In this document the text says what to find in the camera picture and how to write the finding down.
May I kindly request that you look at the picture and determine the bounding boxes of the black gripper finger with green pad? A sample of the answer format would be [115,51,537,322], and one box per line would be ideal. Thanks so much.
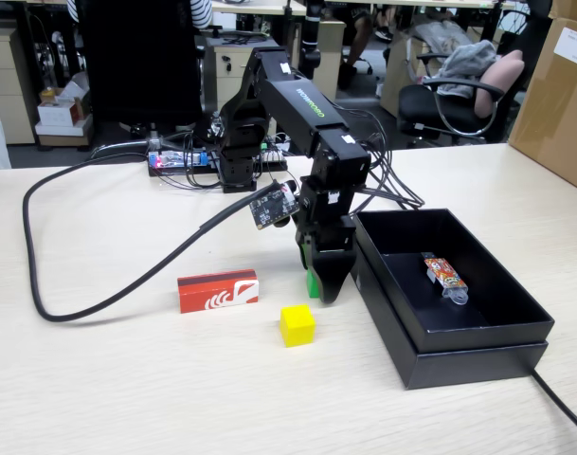
[296,238,315,275]

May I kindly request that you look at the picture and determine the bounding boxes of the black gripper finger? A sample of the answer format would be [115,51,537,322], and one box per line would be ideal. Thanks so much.
[310,249,358,306]

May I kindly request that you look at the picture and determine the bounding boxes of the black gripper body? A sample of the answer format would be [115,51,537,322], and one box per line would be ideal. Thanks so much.
[295,177,358,253]

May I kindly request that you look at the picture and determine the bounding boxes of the yellow wooden cube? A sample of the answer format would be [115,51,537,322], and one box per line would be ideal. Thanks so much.
[279,303,316,349]

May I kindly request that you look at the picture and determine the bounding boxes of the black cardboard box tray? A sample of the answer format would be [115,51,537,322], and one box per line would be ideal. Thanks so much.
[352,208,555,355]

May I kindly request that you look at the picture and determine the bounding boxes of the black open cardboard box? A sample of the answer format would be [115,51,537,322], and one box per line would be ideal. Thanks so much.
[342,227,550,391]

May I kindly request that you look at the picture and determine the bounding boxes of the large brown cardboard box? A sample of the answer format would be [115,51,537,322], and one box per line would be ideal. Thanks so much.
[508,16,577,196]

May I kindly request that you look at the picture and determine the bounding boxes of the red and white carton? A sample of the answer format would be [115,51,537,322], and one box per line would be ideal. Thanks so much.
[176,268,261,315]

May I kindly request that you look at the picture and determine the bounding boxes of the patterned USB stick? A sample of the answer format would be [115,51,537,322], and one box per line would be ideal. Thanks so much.
[421,252,470,306]

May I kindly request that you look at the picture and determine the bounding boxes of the black office chair with armrests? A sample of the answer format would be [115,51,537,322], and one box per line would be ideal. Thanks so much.
[397,46,526,149]

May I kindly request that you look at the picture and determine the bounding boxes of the black jointed pole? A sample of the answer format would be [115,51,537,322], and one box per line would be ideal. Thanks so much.
[295,0,323,82]

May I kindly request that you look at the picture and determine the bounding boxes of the beige cabinet with lock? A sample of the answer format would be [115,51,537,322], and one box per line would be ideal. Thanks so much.
[205,35,282,116]

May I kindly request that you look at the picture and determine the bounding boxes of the robot controller board plate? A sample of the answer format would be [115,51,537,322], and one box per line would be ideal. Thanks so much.
[147,146,289,179]

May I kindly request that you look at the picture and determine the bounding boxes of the seated person in black shorts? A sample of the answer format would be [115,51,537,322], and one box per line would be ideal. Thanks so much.
[337,0,399,91]

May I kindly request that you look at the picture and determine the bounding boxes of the grey garment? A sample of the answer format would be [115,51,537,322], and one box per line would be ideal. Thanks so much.
[432,40,501,100]

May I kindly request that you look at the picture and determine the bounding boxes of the pink cushion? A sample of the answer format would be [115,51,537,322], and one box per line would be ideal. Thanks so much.
[474,49,527,118]

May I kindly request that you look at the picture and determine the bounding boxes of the person in striped shirt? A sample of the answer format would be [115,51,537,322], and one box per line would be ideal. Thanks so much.
[65,0,214,30]

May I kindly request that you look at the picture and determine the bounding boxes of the black high-back office chair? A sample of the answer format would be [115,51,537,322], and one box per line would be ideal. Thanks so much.
[74,0,205,138]

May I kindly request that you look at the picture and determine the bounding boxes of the white boxes stack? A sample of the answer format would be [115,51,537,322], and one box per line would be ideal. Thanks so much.
[34,70,95,139]

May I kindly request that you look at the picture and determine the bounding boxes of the beige drawer cabinet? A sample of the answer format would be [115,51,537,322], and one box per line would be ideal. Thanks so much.
[0,26,38,146]

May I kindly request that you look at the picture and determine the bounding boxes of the bare wrist camera circuit board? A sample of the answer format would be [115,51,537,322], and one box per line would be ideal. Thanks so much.
[248,181,301,233]

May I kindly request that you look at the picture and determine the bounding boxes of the thin black servo wires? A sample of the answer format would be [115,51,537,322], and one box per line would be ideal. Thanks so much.
[183,106,426,212]

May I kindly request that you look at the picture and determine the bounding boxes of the beige desk pedestal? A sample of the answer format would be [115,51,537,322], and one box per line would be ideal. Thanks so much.
[287,18,347,103]

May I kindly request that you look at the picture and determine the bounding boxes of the thick black sleeved cable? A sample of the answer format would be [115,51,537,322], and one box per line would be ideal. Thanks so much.
[22,153,280,324]

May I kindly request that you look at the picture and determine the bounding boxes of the black power cable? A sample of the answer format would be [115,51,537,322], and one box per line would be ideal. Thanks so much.
[529,368,577,442]

